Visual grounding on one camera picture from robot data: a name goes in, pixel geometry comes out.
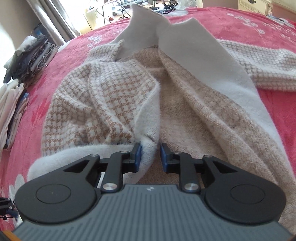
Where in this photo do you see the beige houndstooth knit cardigan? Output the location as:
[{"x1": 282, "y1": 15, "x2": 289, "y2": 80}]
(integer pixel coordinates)
[{"x1": 27, "y1": 5, "x2": 295, "y2": 233}]

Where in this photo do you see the folded dark grey clothes stack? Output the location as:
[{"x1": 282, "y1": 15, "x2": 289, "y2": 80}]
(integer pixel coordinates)
[{"x1": 4, "y1": 35, "x2": 58, "y2": 88}]

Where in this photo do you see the folding table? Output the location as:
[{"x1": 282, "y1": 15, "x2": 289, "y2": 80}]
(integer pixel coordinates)
[{"x1": 94, "y1": 1, "x2": 131, "y2": 26}]

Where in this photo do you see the grey window curtain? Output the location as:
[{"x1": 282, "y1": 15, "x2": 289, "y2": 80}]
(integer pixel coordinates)
[{"x1": 27, "y1": 0, "x2": 81, "y2": 46}]

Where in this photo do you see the cream bedside nightstand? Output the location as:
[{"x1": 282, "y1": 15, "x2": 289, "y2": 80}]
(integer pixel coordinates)
[{"x1": 238, "y1": 0, "x2": 295, "y2": 22}]

